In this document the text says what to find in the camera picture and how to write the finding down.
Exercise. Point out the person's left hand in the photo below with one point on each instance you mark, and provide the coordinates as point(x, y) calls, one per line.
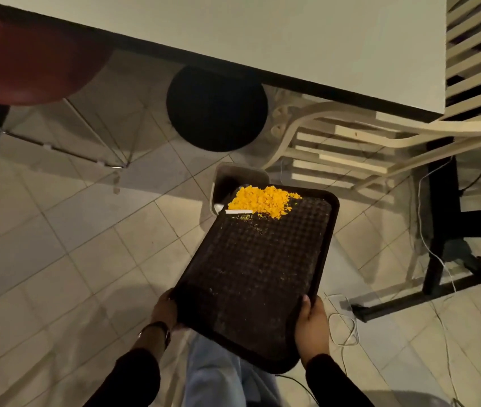
point(165, 311)

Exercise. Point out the person's right hand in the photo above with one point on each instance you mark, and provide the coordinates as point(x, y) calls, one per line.
point(313, 332)

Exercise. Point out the person's left thumb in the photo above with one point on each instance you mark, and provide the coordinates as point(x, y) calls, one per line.
point(171, 294)

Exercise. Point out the person's right thumb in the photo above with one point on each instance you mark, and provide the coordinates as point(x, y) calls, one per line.
point(304, 307)

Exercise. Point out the dark brown plastic tray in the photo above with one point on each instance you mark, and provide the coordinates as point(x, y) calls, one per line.
point(261, 275)

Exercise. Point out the person's right forearm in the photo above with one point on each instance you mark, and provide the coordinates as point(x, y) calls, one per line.
point(335, 383)

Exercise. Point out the person's left forearm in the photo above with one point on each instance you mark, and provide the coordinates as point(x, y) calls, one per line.
point(128, 372)

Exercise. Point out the black wristwatch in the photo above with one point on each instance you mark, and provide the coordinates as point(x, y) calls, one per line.
point(160, 328)

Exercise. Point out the person's light blue jeans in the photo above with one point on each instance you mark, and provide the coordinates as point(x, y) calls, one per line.
point(223, 377)

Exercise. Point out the white stick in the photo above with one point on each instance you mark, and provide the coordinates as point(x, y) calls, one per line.
point(238, 211)

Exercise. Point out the pile of yellow crumbs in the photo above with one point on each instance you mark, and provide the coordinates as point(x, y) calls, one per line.
point(263, 201)

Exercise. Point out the grey waste bin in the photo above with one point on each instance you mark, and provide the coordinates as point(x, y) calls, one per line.
point(232, 182)

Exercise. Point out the black metal table leg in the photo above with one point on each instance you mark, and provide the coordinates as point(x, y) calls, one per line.
point(439, 233)

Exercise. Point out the cream wooden slatted chair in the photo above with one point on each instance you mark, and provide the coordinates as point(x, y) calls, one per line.
point(350, 144)
point(477, 50)

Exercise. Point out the black round stool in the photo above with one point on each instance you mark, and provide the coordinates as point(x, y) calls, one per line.
point(217, 108)

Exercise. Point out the red round chair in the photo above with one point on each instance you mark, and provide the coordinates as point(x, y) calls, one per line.
point(32, 59)

